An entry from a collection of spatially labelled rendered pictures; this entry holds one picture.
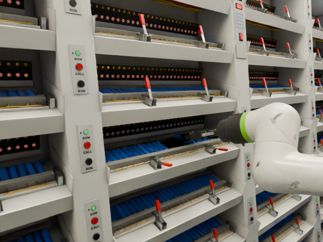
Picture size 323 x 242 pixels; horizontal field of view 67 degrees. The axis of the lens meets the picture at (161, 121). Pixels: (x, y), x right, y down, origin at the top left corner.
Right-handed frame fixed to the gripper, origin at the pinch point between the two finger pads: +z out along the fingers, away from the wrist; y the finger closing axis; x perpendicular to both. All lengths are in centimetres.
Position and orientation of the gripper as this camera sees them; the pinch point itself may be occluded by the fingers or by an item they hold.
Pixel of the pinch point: (190, 136)
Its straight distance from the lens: 93.9
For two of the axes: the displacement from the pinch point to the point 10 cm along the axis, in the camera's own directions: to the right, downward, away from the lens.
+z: -5.8, 1.6, 8.0
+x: 1.7, 9.8, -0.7
